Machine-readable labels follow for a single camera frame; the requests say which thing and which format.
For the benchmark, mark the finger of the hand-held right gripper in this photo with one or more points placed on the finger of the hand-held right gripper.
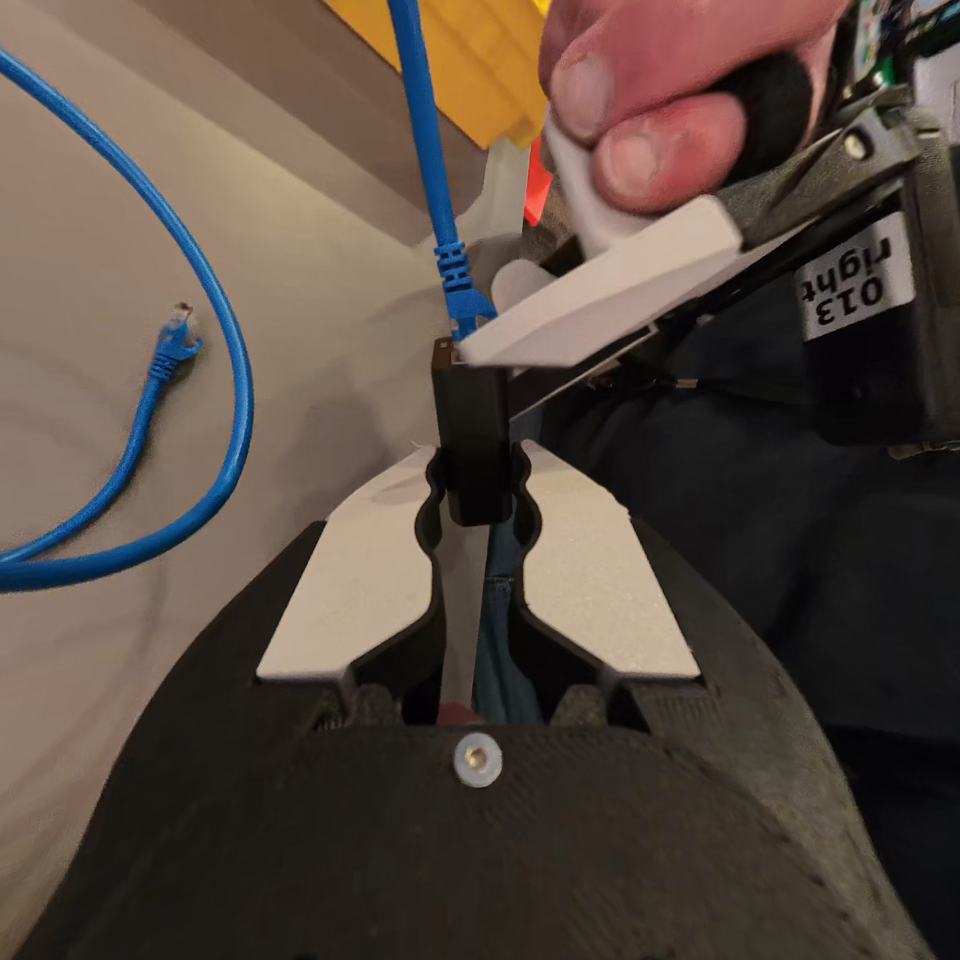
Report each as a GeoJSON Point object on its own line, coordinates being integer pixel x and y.
{"type": "Point", "coordinates": [585, 315]}
{"type": "Point", "coordinates": [547, 386]}

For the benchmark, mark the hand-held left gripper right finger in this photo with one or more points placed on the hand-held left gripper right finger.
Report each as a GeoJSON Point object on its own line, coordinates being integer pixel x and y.
{"type": "Point", "coordinates": [600, 585]}

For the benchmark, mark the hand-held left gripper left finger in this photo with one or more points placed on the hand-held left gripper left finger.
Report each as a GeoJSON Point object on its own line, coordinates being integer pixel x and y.
{"type": "Point", "coordinates": [352, 585]}

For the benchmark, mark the black ethernet coupler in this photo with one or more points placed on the black ethernet coupler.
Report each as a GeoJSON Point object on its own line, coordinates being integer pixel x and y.
{"type": "Point", "coordinates": [469, 435]}

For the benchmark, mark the person's right hand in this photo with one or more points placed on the person's right hand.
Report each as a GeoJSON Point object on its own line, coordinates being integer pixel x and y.
{"type": "Point", "coordinates": [652, 52]}

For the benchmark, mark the person's blue jeans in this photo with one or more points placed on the person's blue jeans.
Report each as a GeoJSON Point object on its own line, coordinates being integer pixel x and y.
{"type": "Point", "coordinates": [499, 637]}

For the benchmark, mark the orange object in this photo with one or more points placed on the orange object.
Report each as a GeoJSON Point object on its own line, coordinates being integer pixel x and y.
{"type": "Point", "coordinates": [536, 187]}

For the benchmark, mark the white plastic piece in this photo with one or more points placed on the white plastic piece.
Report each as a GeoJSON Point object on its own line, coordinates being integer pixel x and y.
{"type": "Point", "coordinates": [502, 195]}

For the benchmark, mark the person's dark sweater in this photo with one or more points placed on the person's dark sweater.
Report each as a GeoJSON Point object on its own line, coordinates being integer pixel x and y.
{"type": "Point", "coordinates": [750, 525]}

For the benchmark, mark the yellow plastic bin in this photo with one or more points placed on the yellow plastic bin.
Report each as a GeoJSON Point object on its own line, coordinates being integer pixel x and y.
{"type": "Point", "coordinates": [480, 60]}

